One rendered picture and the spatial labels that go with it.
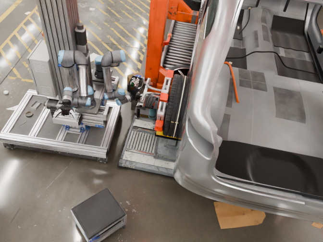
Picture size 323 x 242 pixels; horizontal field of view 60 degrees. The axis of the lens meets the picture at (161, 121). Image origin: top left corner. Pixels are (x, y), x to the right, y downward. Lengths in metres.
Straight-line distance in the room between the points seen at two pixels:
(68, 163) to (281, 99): 2.52
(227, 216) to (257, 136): 1.01
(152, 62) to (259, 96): 1.23
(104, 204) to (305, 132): 2.08
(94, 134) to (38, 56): 1.13
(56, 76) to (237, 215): 2.44
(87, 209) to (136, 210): 0.60
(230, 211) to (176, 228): 0.66
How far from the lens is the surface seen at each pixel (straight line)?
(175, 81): 2.73
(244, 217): 3.39
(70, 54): 2.55
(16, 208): 3.40
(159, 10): 2.93
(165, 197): 3.27
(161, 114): 2.68
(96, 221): 2.78
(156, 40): 3.09
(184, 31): 5.42
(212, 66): 2.07
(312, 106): 3.27
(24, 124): 3.76
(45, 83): 3.09
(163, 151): 3.32
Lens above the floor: 2.91
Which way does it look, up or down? 48 degrees down
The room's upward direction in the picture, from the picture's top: 9 degrees clockwise
